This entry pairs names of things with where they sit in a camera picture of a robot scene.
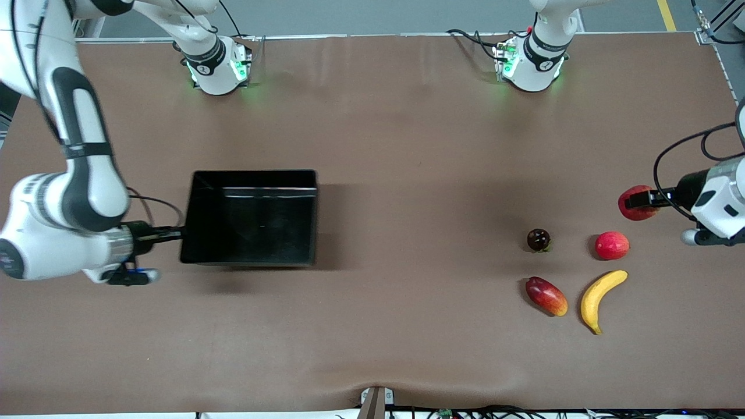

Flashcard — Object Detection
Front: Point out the red yellow apple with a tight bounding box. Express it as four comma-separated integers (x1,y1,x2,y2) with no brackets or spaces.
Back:
618,185,661,222

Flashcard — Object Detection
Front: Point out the red yellow mango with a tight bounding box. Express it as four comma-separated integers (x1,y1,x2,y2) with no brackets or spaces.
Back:
525,276,569,317

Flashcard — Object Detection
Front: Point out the red round apple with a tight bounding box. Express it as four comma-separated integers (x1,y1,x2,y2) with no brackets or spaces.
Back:
595,231,630,261

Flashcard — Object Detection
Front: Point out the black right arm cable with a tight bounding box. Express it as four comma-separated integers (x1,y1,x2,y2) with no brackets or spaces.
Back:
127,194,185,229

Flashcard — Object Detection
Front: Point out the black plastic box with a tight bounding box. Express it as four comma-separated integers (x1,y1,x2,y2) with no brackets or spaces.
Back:
179,169,318,268

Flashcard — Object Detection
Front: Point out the aluminium frame profile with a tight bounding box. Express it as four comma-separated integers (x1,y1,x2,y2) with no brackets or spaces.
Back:
73,16,107,40
696,0,745,46

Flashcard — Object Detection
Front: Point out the yellow banana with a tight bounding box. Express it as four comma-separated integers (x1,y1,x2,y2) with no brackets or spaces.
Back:
580,269,629,336

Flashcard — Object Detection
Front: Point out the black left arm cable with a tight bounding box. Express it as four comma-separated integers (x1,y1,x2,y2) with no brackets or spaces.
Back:
652,96,745,222

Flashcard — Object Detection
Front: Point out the black base power cable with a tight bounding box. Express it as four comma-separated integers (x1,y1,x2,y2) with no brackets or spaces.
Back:
218,0,258,42
446,28,508,62

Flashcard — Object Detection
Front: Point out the metal table edge bracket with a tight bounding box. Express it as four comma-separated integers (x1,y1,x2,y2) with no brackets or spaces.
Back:
358,386,395,419

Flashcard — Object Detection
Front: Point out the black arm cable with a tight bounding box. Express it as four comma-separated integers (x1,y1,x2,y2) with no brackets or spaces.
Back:
652,96,745,222
127,194,185,229

